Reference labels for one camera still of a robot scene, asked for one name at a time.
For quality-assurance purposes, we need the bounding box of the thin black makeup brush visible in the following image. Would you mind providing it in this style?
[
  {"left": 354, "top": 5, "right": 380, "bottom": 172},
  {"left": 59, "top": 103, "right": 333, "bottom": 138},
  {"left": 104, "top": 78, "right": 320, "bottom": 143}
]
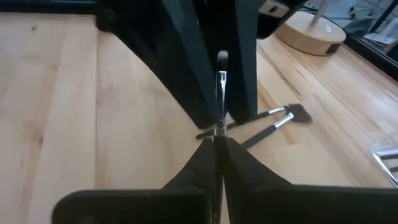
[
  {"left": 195, "top": 105, "right": 290, "bottom": 140},
  {"left": 213, "top": 49, "right": 230, "bottom": 224}
]

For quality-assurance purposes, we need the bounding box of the black fan makeup brush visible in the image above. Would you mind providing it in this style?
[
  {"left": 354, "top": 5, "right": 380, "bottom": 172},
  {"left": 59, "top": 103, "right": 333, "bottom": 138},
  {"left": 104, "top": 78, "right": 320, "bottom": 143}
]
[{"left": 241, "top": 103, "right": 313, "bottom": 149}]

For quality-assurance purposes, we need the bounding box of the clear acrylic organizer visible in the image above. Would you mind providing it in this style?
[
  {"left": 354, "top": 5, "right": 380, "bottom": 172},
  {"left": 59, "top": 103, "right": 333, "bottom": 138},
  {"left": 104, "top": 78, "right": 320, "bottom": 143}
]
[{"left": 369, "top": 144, "right": 398, "bottom": 189}]

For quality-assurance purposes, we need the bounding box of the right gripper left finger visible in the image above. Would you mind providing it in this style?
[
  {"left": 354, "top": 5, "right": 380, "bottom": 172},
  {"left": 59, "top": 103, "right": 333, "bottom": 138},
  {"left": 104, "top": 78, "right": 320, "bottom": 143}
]
[{"left": 50, "top": 138, "right": 216, "bottom": 224}]

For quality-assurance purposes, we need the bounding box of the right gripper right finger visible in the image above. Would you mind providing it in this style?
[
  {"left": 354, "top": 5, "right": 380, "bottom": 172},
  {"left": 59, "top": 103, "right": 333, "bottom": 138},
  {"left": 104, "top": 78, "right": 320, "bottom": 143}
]
[{"left": 223, "top": 138, "right": 398, "bottom": 224}]

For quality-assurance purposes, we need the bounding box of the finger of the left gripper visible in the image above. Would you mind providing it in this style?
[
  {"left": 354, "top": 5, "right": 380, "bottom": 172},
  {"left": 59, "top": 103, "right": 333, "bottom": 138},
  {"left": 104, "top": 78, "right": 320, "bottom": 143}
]
[
  {"left": 228, "top": 0, "right": 261, "bottom": 124},
  {"left": 116, "top": 0, "right": 219, "bottom": 130}
]

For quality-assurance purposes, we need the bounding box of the white shade wooden base lamp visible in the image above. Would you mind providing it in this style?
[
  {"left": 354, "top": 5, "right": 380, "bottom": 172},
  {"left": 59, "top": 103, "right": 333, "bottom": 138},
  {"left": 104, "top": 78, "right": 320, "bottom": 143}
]
[{"left": 274, "top": 0, "right": 348, "bottom": 57}]

